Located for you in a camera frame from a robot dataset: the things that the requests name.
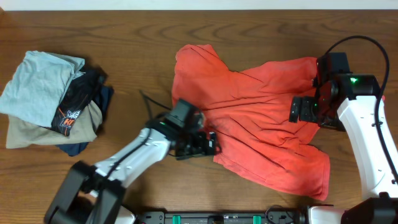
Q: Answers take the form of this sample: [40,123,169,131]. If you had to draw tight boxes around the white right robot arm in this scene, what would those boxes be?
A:
[289,74,397,224]

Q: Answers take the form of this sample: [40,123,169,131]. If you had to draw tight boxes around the navy blue folded garment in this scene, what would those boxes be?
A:
[56,85,114,157]

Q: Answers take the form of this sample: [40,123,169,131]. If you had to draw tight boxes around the beige folded shirt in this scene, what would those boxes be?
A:
[6,101,103,149]

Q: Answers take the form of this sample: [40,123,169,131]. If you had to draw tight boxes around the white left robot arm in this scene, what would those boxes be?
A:
[44,119,217,223]

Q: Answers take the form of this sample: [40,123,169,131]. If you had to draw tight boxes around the orange red t-shirt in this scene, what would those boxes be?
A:
[172,45,330,200]

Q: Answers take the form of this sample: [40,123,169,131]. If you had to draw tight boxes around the black shirt with orange print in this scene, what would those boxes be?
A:
[49,67,104,136]

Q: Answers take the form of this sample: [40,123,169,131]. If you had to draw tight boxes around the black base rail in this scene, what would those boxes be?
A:
[135,205,309,224]

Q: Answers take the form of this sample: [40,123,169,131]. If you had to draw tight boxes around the light blue folded shirt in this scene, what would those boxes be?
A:
[1,50,85,128]

